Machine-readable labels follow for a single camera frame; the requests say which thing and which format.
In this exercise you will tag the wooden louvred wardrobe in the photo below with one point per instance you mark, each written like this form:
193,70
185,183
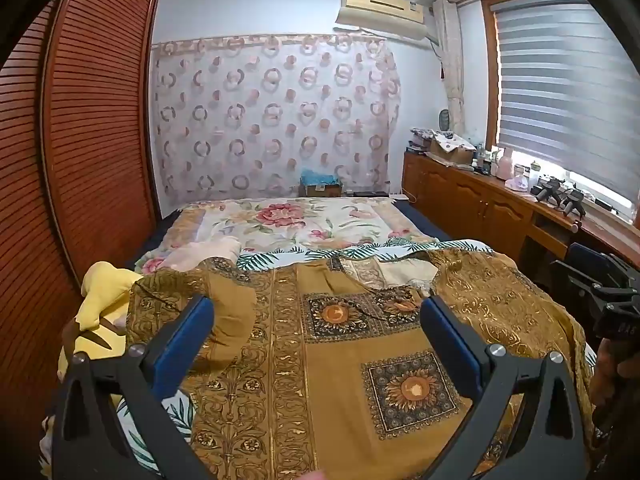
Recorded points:
90,110

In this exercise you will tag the wooden window frame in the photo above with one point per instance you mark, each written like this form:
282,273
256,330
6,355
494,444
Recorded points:
488,85

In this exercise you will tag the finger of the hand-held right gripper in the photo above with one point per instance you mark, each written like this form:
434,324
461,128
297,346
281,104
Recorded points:
575,277

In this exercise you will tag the striped window blind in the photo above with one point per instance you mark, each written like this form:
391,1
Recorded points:
560,85

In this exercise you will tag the wooden sideboard cabinet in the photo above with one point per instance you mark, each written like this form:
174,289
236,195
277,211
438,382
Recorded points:
475,205

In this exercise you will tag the palm leaf print blanket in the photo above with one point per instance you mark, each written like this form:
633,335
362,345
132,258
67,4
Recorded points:
280,258

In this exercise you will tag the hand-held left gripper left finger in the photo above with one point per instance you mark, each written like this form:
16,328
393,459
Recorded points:
185,340

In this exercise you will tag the cardboard box with blue cloth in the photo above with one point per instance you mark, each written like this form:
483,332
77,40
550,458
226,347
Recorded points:
320,190

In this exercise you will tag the wall air conditioner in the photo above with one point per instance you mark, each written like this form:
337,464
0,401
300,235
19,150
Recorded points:
380,7

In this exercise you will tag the small grey fan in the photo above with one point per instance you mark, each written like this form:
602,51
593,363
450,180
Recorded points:
444,120

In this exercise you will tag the person's right hand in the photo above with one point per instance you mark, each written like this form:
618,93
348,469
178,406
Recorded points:
607,375

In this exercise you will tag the yellow plush toy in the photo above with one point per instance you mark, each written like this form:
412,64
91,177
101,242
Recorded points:
100,300

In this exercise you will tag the beige tied curtain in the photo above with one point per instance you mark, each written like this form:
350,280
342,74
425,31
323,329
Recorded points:
452,60

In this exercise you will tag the pink jar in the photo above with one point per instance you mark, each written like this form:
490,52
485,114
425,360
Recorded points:
505,167

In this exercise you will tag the gold patterned garment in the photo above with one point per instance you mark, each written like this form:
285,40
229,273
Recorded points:
325,385

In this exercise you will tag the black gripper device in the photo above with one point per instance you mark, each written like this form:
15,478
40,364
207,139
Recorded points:
547,192
572,202

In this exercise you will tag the pale pink cloth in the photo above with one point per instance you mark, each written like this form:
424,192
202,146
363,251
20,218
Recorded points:
205,252

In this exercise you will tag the open cardboard box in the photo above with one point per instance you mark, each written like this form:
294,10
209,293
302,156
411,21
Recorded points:
452,152

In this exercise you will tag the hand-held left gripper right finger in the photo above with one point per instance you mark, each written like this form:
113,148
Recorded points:
450,345

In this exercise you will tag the floral blanket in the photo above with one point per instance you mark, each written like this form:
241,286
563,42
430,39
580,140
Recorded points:
280,220

